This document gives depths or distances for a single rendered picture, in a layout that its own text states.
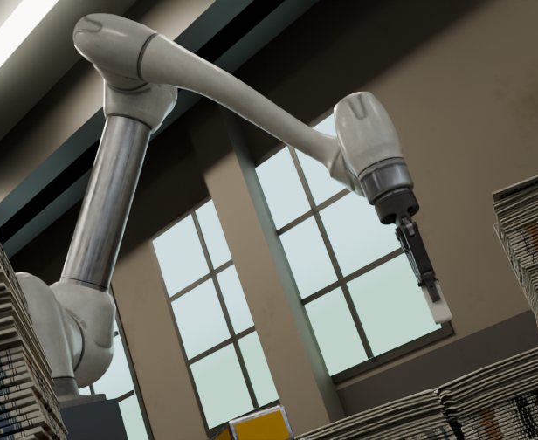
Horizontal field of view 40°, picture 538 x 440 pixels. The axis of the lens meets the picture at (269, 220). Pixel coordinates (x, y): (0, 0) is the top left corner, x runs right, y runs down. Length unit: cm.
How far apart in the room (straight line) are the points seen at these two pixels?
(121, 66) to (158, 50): 9
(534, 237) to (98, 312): 85
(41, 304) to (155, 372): 412
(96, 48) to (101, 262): 43
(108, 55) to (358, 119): 52
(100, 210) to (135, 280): 401
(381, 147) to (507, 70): 265
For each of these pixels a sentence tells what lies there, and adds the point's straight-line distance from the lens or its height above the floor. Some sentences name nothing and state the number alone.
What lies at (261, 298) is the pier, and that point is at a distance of 451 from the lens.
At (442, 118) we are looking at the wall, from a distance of 407.
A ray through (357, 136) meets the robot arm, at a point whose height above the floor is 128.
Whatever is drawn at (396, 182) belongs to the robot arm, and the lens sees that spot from 133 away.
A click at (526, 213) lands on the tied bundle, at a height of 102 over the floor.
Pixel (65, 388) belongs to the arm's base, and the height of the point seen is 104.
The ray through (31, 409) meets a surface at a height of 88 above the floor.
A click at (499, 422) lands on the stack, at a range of 113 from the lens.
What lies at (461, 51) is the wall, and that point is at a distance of 409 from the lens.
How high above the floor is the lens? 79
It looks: 18 degrees up
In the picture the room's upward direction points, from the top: 20 degrees counter-clockwise
